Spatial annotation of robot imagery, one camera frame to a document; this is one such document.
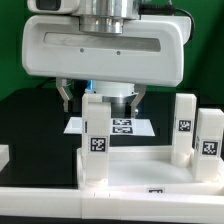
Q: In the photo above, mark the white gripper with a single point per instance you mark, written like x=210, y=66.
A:
x=149, y=51

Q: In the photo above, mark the white desk top tray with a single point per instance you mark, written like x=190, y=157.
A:
x=148, y=170

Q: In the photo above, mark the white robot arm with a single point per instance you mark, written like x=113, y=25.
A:
x=107, y=17

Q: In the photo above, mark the white marker sheet with tags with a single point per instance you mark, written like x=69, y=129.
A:
x=119, y=126

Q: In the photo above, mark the white left wall block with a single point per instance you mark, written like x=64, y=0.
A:
x=4, y=156

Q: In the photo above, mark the white front wall fence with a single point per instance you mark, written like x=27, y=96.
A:
x=73, y=204

